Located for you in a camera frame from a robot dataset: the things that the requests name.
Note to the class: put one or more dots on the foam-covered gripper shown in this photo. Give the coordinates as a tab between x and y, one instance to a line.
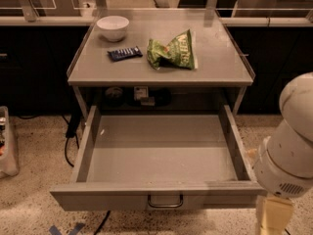
281	175

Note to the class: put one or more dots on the grey top drawer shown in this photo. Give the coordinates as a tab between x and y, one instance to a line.
124	159

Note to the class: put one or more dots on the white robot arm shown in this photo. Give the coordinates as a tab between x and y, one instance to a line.
283	164

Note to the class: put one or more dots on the grey drawer cabinet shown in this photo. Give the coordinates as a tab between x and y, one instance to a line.
220	62

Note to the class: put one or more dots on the white labelled box in cabinet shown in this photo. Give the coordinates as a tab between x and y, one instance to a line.
141	94

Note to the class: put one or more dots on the green chip bag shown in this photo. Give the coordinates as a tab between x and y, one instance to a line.
179	52

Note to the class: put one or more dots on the dark round object in cabinet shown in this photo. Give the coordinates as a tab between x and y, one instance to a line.
114	96

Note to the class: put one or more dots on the dark blue candy bar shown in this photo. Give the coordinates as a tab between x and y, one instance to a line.
126	53

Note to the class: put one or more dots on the white ceramic bowl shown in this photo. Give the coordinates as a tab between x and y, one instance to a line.
113	28

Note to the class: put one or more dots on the clear plastic bin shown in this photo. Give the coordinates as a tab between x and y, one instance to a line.
9	158

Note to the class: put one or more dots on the metal top drawer handle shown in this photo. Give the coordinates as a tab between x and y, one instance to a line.
165	202

